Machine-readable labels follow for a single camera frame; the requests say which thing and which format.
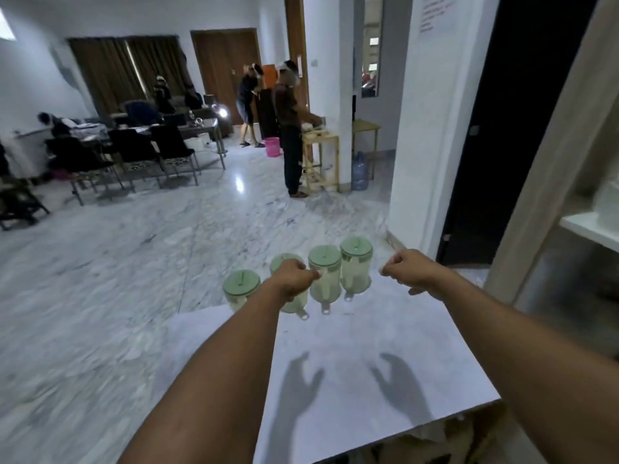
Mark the person's left hand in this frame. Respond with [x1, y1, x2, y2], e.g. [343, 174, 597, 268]
[267, 259, 322, 301]

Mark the person's right hand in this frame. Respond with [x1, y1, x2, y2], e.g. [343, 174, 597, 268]
[380, 249, 448, 300]

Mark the person's right forearm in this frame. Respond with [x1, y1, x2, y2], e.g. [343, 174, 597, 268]
[433, 268, 619, 464]

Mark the person's left forearm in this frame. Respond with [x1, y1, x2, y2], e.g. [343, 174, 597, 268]
[118, 280, 287, 464]

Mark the clear pitcher with green lid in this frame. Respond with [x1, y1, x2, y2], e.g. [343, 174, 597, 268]
[269, 253, 310, 321]
[340, 237, 374, 302]
[308, 245, 343, 315]
[222, 270, 262, 313]

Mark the blue water jug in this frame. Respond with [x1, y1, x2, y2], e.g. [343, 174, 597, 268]
[351, 151, 370, 192]

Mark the light wooden shelf stand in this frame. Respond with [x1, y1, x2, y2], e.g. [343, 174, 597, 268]
[302, 129, 340, 193]

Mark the small wooden table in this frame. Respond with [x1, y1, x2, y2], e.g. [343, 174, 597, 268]
[352, 119, 382, 180]

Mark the cluttered grey dining table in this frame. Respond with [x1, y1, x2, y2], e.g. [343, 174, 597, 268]
[70, 117, 227, 170]

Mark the black chair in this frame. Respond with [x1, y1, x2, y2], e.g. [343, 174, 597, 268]
[149, 122, 200, 187]
[0, 141, 50, 232]
[45, 136, 125, 207]
[108, 128, 163, 193]

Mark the white shelf board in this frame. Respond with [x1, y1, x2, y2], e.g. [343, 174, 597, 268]
[559, 211, 619, 255]

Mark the narrow window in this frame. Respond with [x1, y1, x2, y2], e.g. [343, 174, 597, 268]
[361, 0, 384, 98]

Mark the brown wooden door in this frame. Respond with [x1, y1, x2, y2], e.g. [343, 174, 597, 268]
[191, 28, 262, 126]

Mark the brown curtain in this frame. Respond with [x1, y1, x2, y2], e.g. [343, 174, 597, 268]
[67, 35, 194, 117]

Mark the beige wooden frame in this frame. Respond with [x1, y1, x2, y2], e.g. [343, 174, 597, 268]
[485, 0, 619, 306]

